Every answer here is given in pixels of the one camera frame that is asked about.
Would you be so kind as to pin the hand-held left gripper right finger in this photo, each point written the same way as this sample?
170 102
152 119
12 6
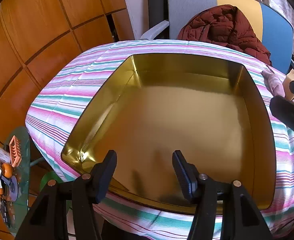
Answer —
184 177

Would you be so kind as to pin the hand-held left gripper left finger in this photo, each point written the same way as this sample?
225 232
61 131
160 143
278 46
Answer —
108 171

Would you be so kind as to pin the maroon tin container gold inside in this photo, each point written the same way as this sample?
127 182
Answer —
162 117

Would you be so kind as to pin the pink striped sock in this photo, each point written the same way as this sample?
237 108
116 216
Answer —
274 82

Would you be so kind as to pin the green round stool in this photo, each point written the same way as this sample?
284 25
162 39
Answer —
49 178

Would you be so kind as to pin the pink green striped tablecloth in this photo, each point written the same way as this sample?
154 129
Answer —
69 100

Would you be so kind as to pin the round glass side table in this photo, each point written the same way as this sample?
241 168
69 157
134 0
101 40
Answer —
24 150

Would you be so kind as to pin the patterned cream curtain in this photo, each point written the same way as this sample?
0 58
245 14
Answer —
282 2

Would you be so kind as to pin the maroon puffer jacket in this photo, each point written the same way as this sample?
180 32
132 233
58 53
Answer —
224 30

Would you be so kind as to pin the orange plastic rack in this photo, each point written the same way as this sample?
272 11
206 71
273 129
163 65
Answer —
15 152

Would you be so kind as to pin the blue round tape roll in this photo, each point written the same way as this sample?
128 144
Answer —
13 187

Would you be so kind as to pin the grey yellow blue chair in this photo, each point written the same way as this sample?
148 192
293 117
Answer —
187 5

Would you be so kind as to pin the wooden panel cabinet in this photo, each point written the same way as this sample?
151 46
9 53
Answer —
36 30

